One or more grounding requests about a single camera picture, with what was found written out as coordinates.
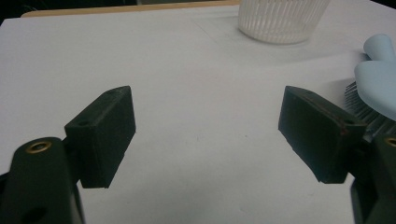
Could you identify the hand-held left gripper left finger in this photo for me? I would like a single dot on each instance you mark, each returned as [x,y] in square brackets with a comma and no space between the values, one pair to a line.
[102,137]

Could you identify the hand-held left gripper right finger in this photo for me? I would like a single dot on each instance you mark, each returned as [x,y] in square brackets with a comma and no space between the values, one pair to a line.
[317,137]

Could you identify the light blue hairbrush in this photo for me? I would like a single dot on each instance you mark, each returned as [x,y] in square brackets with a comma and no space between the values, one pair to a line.
[378,84]

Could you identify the white plastic basket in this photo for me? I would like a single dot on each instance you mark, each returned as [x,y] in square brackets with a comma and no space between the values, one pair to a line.
[280,21]

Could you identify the white table sheet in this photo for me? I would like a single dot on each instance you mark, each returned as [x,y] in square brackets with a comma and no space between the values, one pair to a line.
[199,93]

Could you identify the wooden table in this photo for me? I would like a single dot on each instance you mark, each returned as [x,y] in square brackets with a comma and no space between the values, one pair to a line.
[124,8]

